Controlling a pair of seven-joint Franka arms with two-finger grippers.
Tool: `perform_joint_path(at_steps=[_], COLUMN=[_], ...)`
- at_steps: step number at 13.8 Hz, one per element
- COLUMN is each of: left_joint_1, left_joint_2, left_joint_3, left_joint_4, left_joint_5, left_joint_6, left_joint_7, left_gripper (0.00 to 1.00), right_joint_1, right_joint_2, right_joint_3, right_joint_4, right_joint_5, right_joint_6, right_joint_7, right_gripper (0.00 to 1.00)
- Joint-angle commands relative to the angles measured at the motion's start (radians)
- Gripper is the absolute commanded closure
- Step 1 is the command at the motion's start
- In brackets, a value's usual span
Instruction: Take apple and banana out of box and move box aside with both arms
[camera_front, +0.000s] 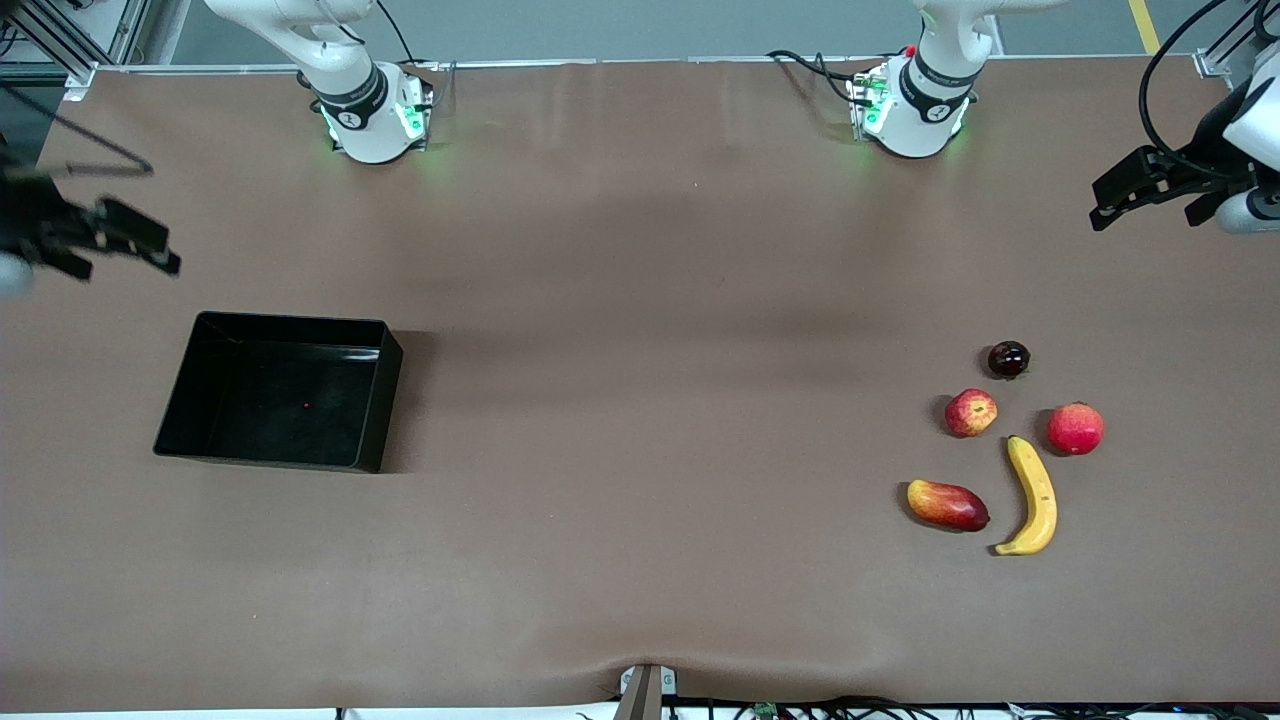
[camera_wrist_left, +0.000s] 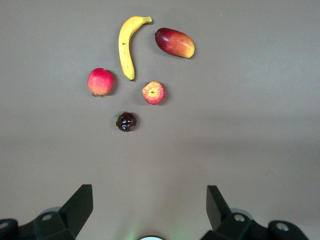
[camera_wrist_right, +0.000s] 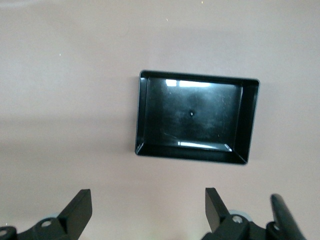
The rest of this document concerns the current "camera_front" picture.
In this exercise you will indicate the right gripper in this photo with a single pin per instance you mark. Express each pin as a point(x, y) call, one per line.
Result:
point(30, 222)

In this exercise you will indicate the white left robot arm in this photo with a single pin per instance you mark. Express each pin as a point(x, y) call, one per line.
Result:
point(920, 105)

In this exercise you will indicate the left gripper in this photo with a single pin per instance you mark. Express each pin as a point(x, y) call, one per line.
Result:
point(1203, 160)

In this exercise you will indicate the aluminium frame profile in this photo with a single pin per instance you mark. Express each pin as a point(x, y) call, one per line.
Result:
point(1215, 62)
point(70, 30)

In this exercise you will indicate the red yellow mango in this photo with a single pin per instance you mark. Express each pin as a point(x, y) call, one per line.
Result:
point(946, 504)

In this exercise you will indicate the black rectangular plastic box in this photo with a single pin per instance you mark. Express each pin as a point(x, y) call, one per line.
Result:
point(290, 420)

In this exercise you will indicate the yellow banana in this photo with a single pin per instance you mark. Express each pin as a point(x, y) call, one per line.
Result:
point(1038, 500)

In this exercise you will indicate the red round peach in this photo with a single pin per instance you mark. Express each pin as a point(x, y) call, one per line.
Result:
point(1075, 428)

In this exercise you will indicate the dark purple round fruit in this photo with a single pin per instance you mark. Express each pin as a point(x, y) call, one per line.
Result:
point(1008, 359)

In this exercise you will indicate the red yellow apple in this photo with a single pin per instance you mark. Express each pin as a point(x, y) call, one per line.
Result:
point(971, 412)

